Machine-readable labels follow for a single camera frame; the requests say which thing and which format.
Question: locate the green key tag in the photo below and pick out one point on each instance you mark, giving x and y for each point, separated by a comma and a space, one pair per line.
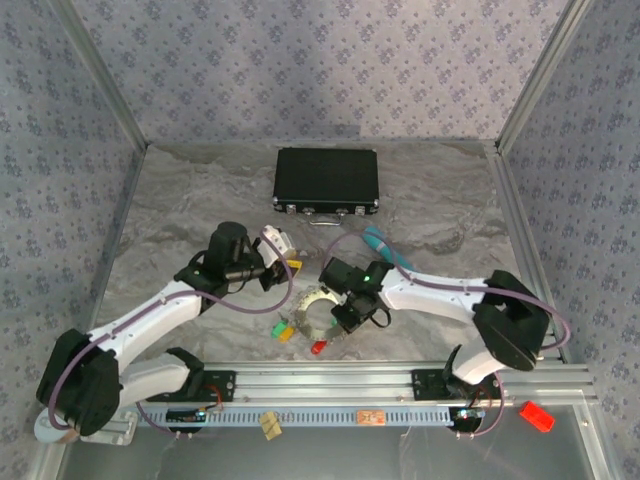
276, 331

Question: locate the yellow key tag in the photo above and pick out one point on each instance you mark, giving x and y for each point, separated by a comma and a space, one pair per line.
286, 334

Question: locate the red key tag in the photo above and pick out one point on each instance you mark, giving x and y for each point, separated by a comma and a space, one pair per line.
318, 348

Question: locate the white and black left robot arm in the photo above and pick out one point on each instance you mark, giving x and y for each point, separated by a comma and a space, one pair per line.
145, 324

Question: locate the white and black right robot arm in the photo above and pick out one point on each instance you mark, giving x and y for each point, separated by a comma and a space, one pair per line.
430, 302

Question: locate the teal marker pen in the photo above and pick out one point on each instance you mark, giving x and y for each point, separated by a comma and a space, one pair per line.
380, 242

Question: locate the black ribbed carrying case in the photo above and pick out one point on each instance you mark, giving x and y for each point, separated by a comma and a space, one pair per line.
325, 175

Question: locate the white tray with black part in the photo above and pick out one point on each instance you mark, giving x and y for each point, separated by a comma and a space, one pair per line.
320, 382

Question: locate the orange label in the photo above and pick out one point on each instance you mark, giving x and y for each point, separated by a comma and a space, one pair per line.
370, 417

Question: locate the small wooden block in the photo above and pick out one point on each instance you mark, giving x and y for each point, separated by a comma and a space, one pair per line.
270, 426

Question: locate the right small circuit board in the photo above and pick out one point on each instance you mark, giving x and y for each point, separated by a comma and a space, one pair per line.
467, 415

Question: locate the small circuit board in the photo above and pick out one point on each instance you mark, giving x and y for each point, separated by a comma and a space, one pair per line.
185, 415
467, 415

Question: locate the left small circuit board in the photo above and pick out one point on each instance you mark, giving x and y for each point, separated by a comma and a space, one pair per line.
185, 415

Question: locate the red plastic block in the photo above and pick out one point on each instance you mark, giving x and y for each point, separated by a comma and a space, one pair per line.
537, 416

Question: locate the white tape roll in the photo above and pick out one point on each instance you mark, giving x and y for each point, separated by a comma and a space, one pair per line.
47, 435

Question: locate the aluminium table edge rail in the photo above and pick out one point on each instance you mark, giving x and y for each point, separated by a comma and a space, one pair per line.
522, 225
120, 225

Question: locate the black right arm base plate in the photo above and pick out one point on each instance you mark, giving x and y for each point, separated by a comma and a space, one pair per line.
425, 385

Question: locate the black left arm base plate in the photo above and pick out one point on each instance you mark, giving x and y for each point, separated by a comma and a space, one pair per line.
225, 386

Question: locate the aluminium frame post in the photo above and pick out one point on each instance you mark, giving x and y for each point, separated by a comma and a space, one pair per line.
542, 75
101, 75

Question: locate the white plastic bracket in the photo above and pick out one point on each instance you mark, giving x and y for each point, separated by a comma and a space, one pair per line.
120, 431

